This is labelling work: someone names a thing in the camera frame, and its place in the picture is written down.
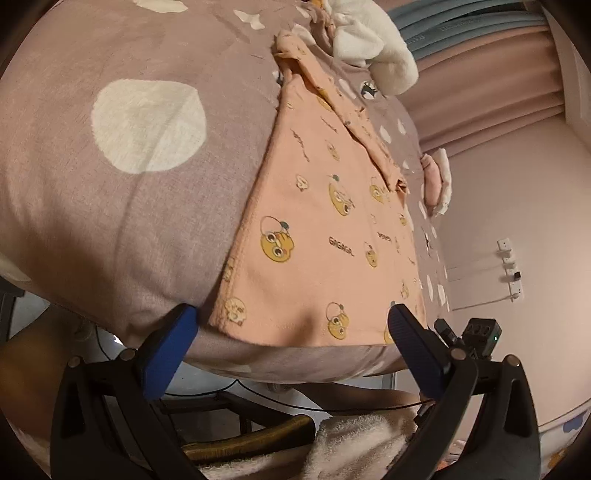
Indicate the pink folded cloth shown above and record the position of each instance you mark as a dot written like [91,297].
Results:
[431,180]

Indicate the white power strip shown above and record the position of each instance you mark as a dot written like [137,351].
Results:
[510,265]

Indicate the blue curtain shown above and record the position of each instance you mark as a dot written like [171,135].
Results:
[461,27]

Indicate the mauve polka dot bed cover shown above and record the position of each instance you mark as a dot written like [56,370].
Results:
[115,207]

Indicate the white fluffy towel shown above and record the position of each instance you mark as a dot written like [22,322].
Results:
[351,447]

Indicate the white fluffy garment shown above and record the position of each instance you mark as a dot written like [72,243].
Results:
[369,37]

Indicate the peach cartoon print shirt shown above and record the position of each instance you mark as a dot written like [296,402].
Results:
[318,230]

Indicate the white folded cloth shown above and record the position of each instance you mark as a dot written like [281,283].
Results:
[445,184]

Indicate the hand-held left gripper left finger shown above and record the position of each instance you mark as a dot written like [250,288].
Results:
[168,344]

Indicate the dark gold fabric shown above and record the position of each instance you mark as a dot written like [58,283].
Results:
[249,441]

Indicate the pink curtain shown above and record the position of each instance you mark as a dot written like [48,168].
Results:
[489,92]

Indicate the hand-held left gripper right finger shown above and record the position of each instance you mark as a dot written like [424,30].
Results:
[418,350]

